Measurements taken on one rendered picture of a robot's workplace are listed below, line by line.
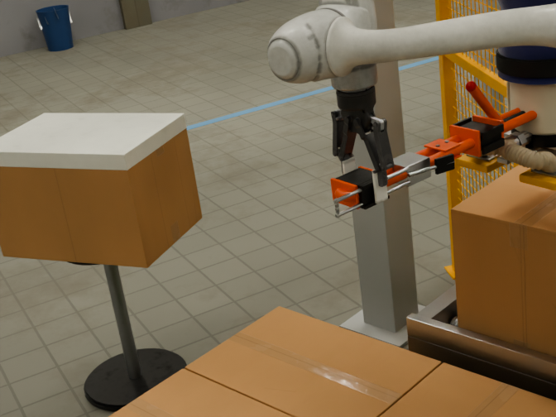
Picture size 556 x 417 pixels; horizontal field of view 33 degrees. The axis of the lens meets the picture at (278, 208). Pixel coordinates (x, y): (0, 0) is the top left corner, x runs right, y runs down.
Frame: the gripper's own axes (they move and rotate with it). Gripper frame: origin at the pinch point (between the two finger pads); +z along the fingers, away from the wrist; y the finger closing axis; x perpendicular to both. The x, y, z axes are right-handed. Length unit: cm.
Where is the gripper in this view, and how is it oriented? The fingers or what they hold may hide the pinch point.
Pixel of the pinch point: (365, 184)
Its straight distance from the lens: 187.0
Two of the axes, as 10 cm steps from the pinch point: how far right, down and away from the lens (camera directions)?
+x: -7.9, 3.4, -5.2
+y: -6.1, -2.4, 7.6
